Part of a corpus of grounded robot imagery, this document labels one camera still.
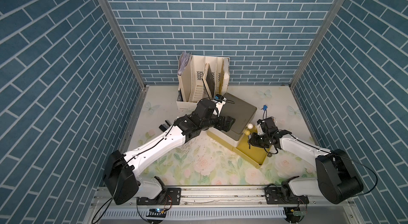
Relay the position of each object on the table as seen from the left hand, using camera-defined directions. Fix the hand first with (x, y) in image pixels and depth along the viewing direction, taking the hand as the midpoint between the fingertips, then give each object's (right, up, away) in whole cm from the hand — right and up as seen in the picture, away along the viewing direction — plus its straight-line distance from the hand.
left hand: (232, 118), depth 74 cm
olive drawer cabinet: (+7, +3, +10) cm, 13 cm away
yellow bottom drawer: (+14, -20, +8) cm, 26 cm away
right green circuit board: (+28, -43, -3) cm, 51 cm away
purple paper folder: (-26, +35, +22) cm, 48 cm away
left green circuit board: (-35, -43, -2) cm, 55 cm away
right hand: (+13, -15, +16) cm, 26 cm away
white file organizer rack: (-14, +23, +25) cm, 37 cm away
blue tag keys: (+27, +4, +34) cm, 44 cm away
